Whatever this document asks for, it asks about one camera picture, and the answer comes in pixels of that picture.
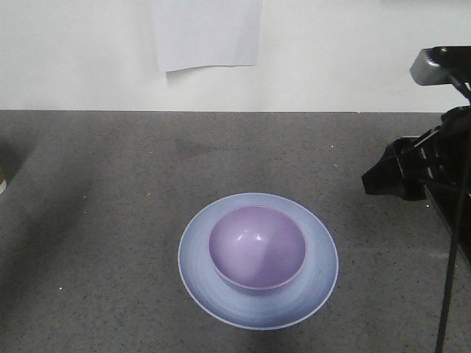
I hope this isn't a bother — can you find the brown paper cup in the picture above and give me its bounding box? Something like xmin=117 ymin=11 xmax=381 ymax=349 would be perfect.
xmin=0 ymin=168 xmax=7 ymax=193

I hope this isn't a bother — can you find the white paper sheet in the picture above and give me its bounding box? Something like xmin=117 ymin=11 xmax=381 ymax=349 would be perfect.
xmin=154 ymin=0 xmax=263 ymax=72

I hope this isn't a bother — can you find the purple plastic bowl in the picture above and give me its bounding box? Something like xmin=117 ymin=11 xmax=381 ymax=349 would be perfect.
xmin=208 ymin=205 xmax=308 ymax=291

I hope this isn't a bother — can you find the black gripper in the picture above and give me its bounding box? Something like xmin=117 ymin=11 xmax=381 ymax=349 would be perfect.
xmin=361 ymin=106 xmax=470 ymax=235

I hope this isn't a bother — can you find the blue plate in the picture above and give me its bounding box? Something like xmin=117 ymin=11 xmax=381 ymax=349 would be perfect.
xmin=178 ymin=193 xmax=339 ymax=330

